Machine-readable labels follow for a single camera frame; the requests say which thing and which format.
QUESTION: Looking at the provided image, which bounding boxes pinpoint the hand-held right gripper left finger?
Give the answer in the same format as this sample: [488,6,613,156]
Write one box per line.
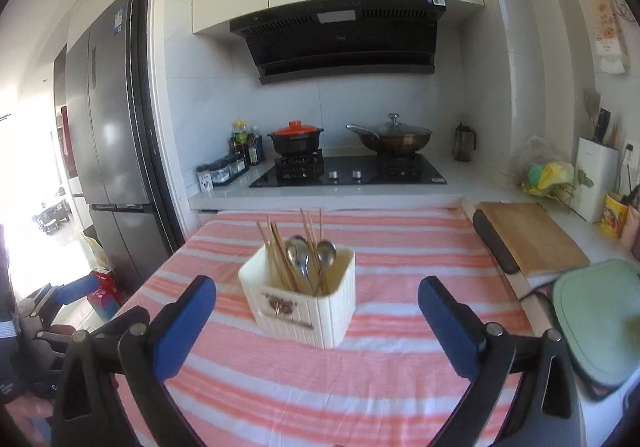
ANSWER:
[50,275,217,447]

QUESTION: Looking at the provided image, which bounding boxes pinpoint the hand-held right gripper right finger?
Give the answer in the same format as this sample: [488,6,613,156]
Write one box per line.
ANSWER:
[417,276,586,447]

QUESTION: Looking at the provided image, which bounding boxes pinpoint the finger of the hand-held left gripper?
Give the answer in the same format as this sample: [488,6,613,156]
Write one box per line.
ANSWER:
[54,273,101,309]

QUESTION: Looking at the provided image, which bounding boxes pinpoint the set of wooden chopsticks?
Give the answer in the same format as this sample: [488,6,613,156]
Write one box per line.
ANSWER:
[256,208,316,295]

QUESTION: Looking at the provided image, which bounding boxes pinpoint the white ribbed utensil holder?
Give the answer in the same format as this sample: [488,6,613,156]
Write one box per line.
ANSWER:
[238,243,357,349]

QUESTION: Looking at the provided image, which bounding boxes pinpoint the red and blue bag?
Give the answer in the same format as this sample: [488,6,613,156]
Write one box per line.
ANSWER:
[85,269,126,323]

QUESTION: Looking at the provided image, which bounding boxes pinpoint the person's dark clothing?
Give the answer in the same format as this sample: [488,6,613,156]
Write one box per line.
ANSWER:
[0,247,26,403]

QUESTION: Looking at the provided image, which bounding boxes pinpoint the dark dining furniture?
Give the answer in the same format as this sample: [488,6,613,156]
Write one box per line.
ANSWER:
[32,199,71,238]

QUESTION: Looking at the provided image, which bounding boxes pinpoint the orange white striped cloth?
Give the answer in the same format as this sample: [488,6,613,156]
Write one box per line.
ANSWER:
[112,208,533,447]

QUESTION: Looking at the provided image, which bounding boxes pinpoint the black padded mat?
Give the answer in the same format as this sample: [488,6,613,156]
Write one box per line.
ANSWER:
[472,208,522,275]

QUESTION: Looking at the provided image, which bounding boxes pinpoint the wooden cutting board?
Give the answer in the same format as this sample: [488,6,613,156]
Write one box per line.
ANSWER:
[462,201,591,278]

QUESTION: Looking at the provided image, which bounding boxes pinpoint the green cutting board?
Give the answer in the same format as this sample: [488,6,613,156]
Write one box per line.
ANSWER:
[551,259,640,388]

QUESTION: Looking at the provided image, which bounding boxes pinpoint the spice jars row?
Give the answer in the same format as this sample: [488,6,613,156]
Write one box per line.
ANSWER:
[196,154,250,192]

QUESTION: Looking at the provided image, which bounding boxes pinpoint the grey refrigerator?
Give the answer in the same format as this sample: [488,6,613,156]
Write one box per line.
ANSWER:
[65,0,161,285]

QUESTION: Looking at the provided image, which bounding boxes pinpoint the black gas stove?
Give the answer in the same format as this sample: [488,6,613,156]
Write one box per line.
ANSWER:
[248,150,448,188]

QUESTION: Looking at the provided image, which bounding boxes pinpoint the clear bag with yellow-green contents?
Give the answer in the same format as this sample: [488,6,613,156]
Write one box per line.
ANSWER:
[517,136,576,200]

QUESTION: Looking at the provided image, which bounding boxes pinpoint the dark sauce bottle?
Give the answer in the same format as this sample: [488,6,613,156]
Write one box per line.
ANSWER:
[247,126,264,166]

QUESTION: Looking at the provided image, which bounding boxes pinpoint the dark wok with glass lid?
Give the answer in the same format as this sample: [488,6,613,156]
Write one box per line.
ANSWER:
[346,113,434,155]

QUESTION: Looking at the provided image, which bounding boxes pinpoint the yellow printed container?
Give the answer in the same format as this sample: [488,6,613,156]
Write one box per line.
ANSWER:
[600,192,632,239]

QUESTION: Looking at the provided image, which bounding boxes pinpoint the pink container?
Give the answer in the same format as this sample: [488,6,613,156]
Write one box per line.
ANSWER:
[620,204,640,263]

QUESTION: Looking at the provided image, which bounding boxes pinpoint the white knife holder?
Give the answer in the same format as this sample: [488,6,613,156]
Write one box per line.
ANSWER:
[570,137,621,224]

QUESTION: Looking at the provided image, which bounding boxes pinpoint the black pot with red lid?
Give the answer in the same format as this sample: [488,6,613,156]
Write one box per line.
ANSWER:
[266,121,325,158]

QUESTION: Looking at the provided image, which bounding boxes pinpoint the metal spatula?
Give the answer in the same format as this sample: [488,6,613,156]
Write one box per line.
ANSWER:
[584,88,601,138]

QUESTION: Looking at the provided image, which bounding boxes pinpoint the black range hood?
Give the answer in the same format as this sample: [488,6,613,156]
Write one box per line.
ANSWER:
[229,0,439,86]

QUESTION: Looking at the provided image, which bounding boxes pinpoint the metal wire rack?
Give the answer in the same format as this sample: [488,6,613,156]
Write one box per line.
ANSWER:
[522,182,576,212]

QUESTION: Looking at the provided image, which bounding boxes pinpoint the black handled knives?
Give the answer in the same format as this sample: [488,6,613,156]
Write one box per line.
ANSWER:
[592,108,613,145]

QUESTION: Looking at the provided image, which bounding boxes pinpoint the wall calendar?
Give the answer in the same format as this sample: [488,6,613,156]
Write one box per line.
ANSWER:
[585,0,632,75]

